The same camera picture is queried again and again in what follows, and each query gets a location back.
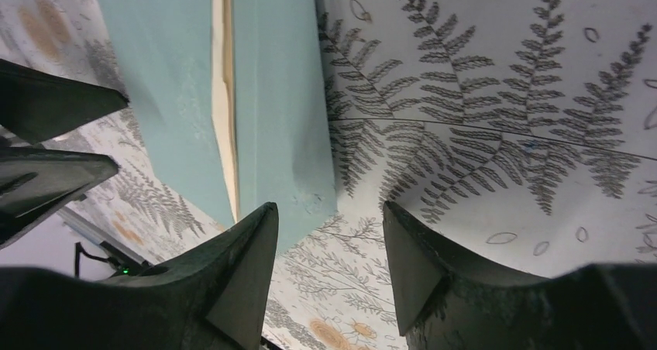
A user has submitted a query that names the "floral patterned table mat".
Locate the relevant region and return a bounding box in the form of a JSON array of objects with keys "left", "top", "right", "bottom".
[{"left": 1, "top": 0, "right": 656, "bottom": 349}]

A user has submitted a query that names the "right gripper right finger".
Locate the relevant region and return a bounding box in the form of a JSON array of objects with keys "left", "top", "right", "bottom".
[{"left": 383, "top": 201, "right": 656, "bottom": 349}]

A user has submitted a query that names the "teal green envelope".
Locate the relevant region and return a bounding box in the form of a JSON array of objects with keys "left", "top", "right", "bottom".
[{"left": 98, "top": 0, "right": 337, "bottom": 251}]

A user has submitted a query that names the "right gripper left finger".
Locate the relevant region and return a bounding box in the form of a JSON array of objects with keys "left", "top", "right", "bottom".
[{"left": 1, "top": 202, "right": 279, "bottom": 349}]

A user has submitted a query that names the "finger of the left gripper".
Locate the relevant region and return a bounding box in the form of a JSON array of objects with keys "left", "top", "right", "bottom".
[
  {"left": 1, "top": 147, "right": 119, "bottom": 248},
  {"left": 1, "top": 60, "right": 129, "bottom": 144}
]

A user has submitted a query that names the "cream paper letter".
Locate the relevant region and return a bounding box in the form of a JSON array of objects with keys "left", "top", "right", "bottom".
[{"left": 212, "top": 0, "right": 239, "bottom": 221}]

